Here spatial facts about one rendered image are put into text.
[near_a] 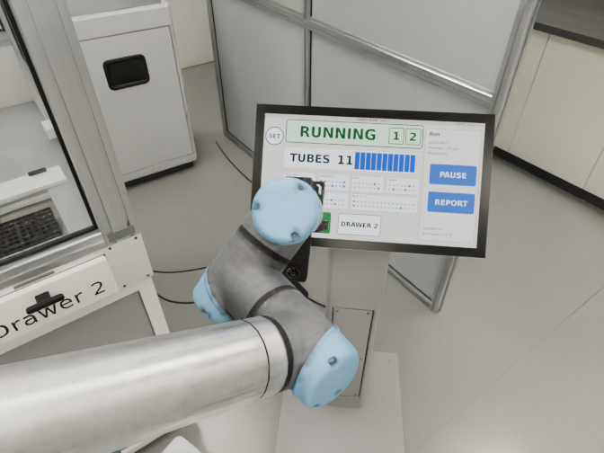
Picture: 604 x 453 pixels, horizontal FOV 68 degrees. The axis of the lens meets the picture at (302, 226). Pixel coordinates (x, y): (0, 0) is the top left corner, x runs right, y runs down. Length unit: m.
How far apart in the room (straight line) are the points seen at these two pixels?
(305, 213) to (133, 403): 0.25
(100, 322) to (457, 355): 1.42
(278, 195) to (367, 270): 0.73
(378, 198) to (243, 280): 0.55
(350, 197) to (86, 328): 0.74
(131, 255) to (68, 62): 0.46
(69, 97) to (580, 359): 2.06
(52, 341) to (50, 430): 0.93
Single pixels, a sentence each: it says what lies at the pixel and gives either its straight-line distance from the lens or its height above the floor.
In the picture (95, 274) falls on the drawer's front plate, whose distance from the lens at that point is 1.11.
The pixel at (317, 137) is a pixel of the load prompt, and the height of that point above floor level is 1.15.
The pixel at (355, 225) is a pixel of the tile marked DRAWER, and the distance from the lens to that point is 0.98.
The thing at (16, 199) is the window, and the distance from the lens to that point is 1.01.
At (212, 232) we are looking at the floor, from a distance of 2.51.
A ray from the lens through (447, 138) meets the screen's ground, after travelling 1.02.
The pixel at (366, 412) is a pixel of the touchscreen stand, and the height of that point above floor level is 0.04.
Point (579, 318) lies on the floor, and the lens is 2.42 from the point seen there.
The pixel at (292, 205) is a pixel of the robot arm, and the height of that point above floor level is 1.34.
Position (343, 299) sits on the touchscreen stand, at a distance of 1.28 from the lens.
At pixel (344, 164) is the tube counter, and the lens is 0.99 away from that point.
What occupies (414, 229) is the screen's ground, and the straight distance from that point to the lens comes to 0.99.
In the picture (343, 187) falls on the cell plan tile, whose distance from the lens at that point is 0.98.
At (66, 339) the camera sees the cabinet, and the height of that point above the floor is 0.71.
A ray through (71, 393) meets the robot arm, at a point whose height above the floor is 1.37.
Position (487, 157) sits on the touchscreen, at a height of 1.13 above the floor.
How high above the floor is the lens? 1.64
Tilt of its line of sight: 41 degrees down
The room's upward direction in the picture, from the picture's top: straight up
